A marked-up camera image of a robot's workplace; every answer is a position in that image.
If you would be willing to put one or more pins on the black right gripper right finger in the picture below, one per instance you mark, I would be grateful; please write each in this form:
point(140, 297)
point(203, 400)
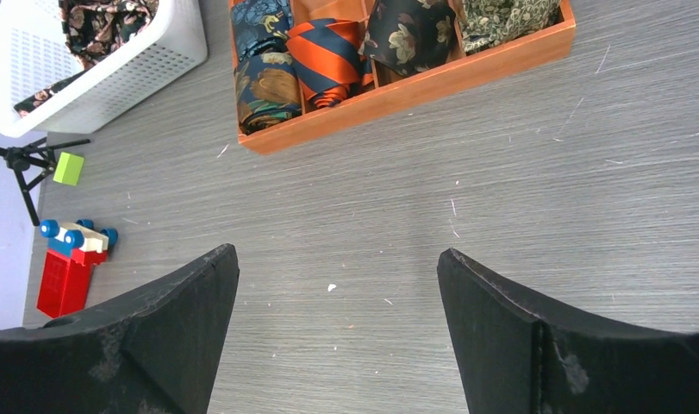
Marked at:
point(520, 351)

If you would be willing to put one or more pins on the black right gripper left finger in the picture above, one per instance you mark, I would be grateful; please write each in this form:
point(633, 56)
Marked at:
point(154, 349)

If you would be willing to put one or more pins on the black gold floral tie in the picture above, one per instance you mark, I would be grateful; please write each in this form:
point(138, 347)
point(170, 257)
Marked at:
point(409, 36)

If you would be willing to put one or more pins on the pile of floral ties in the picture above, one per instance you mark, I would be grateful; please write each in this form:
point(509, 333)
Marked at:
point(93, 30)

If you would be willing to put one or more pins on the red white toy block truck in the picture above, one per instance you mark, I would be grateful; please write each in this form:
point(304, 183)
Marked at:
point(73, 250)

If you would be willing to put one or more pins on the green toy block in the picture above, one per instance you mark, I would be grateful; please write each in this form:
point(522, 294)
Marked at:
point(68, 169)

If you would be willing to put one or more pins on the black microphone tripod stand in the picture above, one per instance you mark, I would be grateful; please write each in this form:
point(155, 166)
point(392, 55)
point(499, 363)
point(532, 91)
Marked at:
point(37, 153)

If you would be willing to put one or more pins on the navy floral rolled tie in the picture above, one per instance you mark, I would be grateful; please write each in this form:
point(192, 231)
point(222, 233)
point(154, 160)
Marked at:
point(267, 91)

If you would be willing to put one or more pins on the orange wooden divided tray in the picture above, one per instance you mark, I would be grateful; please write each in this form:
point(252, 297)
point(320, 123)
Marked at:
point(391, 93)

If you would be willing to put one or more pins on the white plastic basket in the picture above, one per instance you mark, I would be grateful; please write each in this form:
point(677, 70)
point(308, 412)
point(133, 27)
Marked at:
point(33, 55)

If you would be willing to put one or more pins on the green patterned rolled tie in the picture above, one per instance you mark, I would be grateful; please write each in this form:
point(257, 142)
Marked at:
point(489, 23)

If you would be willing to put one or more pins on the teal navy rolled tie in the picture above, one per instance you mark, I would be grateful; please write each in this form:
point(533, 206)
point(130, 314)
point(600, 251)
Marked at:
point(260, 26)

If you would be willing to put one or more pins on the orange navy striped rolled tie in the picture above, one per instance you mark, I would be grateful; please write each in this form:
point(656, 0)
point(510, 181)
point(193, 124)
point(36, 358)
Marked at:
point(327, 60)

